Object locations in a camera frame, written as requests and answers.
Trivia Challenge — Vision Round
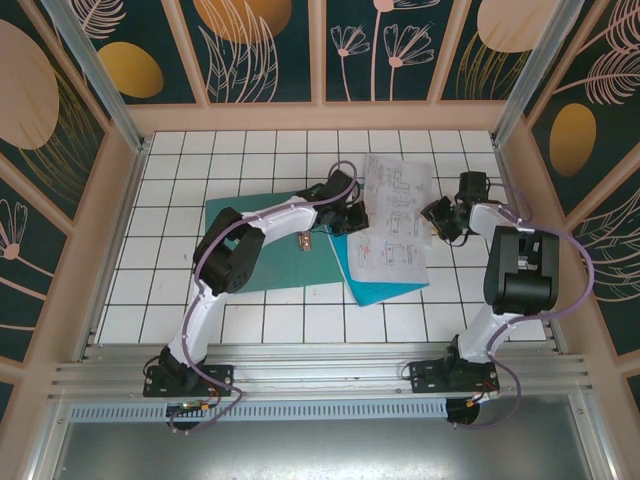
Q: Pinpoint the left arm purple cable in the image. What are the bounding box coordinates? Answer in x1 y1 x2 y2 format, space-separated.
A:
164 159 361 432

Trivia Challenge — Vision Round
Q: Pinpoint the blue paper folder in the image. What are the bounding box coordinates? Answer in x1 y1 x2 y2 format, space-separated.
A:
328 232 431 307

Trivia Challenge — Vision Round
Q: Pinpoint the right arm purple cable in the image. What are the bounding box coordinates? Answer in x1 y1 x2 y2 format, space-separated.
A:
452 182 597 431

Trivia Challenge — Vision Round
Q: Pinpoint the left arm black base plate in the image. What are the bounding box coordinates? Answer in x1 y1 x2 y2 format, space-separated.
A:
143 363 237 399

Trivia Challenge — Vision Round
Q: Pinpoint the grey slotted cable duct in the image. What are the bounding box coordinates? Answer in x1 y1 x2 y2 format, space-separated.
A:
69 402 450 422

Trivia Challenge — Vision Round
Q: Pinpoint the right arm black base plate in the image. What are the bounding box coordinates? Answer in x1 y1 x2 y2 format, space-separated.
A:
408 359 501 396

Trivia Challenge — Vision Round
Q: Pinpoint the grey sheet metal panel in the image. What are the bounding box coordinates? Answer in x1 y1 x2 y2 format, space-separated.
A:
27 418 617 480

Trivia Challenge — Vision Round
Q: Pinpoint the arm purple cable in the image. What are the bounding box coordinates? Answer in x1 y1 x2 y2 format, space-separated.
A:
452 182 597 431
164 159 361 432

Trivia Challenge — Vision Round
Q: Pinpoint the paper sheet with line drawings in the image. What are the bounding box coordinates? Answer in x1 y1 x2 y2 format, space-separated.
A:
360 152 435 247

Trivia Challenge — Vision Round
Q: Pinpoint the green paper folder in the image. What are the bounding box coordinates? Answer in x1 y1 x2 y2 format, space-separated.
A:
204 188 347 292

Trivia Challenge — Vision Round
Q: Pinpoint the aluminium mounting rail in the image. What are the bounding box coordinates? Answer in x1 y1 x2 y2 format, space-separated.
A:
47 342 600 402

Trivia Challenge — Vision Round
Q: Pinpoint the aluminium frame post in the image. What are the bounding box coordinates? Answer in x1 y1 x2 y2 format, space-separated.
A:
491 0 587 147
39 0 152 154

